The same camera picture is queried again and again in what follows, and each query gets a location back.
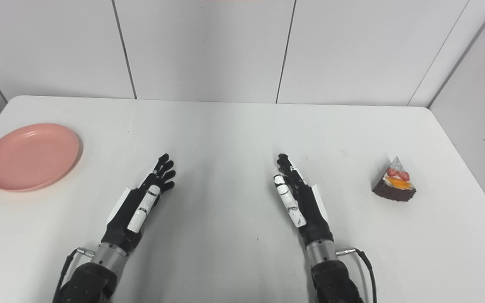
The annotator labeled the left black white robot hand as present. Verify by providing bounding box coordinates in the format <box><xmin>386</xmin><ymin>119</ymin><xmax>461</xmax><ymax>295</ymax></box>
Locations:
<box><xmin>101</xmin><ymin>153</ymin><xmax>176</xmax><ymax>254</ymax></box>

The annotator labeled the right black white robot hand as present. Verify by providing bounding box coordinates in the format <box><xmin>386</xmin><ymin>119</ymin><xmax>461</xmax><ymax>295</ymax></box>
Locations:
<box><xmin>273</xmin><ymin>153</ymin><xmax>334</xmax><ymax>245</ymax></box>

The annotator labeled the chocolate cake slice with fruit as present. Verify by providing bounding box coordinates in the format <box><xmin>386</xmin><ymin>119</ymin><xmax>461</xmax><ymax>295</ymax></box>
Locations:
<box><xmin>372</xmin><ymin>157</ymin><xmax>417</xmax><ymax>202</ymax></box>

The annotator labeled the pink round plate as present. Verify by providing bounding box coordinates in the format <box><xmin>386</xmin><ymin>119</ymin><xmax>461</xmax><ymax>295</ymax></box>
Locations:
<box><xmin>0</xmin><ymin>123</ymin><xmax>81</xmax><ymax>192</ymax></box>

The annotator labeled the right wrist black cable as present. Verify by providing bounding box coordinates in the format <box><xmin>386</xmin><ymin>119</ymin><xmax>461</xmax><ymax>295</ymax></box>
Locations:
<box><xmin>336</xmin><ymin>248</ymin><xmax>378</xmax><ymax>303</ymax></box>

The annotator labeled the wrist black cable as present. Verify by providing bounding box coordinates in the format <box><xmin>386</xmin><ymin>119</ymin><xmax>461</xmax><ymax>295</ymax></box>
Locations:
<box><xmin>53</xmin><ymin>247</ymin><xmax>96</xmax><ymax>303</ymax></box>
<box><xmin>336</xmin><ymin>248</ymin><xmax>378</xmax><ymax>303</ymax></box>

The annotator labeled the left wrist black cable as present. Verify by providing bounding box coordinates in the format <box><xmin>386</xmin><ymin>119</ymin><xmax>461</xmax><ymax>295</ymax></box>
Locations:
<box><xmin>53</xmin><ymin>247</ymin><xmax>96</xmax><ymax>303</ymax></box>

